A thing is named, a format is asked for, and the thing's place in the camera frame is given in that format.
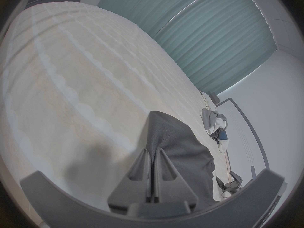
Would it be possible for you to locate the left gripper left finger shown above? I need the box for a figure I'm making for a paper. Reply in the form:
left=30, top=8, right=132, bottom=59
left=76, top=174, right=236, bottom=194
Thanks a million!
left=107, top=148, right=152, bottom=211

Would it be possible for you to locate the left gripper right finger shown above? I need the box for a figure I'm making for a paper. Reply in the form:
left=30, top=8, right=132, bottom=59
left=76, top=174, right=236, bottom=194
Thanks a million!
left=153, top=148, right=199, bottom=206

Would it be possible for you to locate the black polo shirt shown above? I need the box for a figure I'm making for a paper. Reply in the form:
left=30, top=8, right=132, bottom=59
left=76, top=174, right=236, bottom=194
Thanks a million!
left=141, top=111, right=220, bottom=202

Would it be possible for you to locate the pile of clothes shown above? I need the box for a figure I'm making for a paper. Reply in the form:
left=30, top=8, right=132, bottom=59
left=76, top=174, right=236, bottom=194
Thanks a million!
left=200, top=108, right=230, bottom=153

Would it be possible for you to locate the bed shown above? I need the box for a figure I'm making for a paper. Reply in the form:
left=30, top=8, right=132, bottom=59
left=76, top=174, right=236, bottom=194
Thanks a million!
left=0, top=2, right=270, bottom=207

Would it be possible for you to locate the white printed pillow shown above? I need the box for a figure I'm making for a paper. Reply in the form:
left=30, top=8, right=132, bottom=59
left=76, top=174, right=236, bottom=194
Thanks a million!
left=198, top=90, right=217, bottom=111

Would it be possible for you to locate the blue-green curtain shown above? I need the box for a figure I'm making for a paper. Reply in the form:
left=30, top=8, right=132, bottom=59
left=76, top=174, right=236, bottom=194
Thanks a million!
left=152, top=0, right=278, bottom=95
left=97, top=0, right=229, bottom=38

